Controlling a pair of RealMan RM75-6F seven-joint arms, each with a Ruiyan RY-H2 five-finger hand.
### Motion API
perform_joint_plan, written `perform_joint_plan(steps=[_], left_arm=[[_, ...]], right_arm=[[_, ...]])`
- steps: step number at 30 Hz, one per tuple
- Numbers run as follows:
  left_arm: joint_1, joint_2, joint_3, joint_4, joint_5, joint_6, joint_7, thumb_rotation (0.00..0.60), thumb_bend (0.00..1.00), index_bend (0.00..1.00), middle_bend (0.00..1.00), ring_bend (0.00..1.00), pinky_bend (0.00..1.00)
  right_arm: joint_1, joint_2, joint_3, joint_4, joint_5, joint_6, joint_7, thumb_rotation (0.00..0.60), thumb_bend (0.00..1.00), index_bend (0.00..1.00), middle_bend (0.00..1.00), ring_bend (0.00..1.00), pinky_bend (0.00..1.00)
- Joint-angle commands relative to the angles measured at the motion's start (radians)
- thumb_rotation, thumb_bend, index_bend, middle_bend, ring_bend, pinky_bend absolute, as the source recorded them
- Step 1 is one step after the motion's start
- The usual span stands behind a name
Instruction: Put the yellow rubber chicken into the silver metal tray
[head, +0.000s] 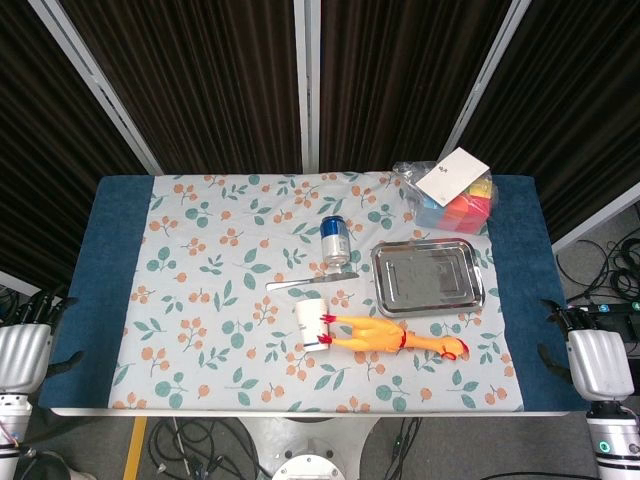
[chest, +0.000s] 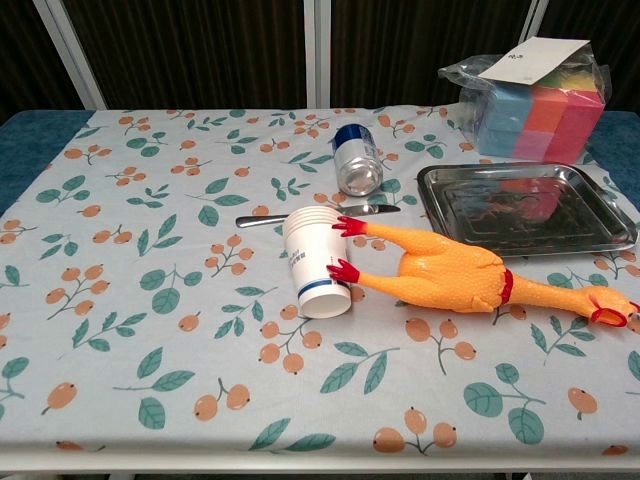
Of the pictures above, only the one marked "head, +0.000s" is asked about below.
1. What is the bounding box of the orange rubber chicken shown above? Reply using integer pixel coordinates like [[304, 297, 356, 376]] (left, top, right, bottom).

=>
[[318, 313, 472, 362]]

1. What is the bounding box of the bag of colourful blocks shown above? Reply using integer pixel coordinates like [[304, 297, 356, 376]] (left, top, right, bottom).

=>
[[391, 159, 497, 236]]

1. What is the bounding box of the blue and silver can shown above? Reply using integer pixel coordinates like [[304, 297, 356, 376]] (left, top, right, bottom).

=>
[[319, 215, 352, 267]]

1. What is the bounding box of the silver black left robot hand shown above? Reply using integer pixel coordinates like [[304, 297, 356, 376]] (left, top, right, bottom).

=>
[[0, 290, 85, 397]]

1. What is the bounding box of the blue table mat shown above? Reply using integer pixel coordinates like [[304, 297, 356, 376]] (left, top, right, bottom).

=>
[[38, 173, 589, 414]]

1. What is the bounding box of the black floor cable bundle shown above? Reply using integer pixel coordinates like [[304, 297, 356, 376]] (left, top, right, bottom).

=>
[[147, 416, 262, 480], [553, 238, 640, 302]]

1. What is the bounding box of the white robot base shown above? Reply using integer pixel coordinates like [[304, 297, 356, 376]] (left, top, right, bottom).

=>
[[238, 416, 382, 480]]

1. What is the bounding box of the white paper cup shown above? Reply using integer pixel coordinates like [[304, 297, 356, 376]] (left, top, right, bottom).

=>
[[293, 297, 333, 352]]

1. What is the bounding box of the black power strip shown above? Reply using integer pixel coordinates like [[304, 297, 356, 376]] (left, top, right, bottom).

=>
[[566, 299, 640, 317]]

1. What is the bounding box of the white paper card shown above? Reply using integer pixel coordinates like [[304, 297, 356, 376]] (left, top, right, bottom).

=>
[[415, 147, 491, 208]]

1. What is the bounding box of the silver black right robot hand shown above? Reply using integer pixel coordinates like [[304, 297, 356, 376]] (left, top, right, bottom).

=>
[[537, 298, 636, 402]]

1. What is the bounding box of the white partition base rail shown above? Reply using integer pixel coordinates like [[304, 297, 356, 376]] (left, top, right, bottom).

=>
[[551, 181, 640, 252], [0, 269, 67, 312]]

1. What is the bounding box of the white partition post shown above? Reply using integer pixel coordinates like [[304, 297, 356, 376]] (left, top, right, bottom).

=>
[[27, 0, 164, 177], [293, 0, 322, 174], [439, 0, 532, 162]]

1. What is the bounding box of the floral tablecloth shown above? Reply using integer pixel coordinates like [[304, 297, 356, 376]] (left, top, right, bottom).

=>
[[106, 171, 527, 414]]

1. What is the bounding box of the rectangular metal tray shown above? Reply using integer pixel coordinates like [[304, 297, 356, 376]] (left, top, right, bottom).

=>
[[370, 239, 486, 320]]

